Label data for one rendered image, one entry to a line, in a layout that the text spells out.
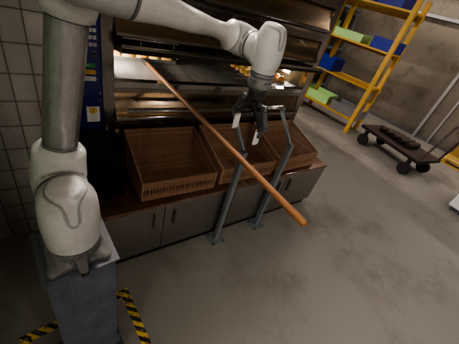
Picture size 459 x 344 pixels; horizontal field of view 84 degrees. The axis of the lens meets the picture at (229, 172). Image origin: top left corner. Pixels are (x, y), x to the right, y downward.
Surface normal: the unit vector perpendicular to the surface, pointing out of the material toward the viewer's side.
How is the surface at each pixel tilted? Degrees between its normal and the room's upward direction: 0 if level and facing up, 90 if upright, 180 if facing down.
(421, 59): 90
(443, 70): 90
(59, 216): 71
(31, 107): 90
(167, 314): 0
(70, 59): 90
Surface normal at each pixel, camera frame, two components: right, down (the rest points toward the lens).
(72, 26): 0.59, 0.59
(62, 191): 0.30, -0.73
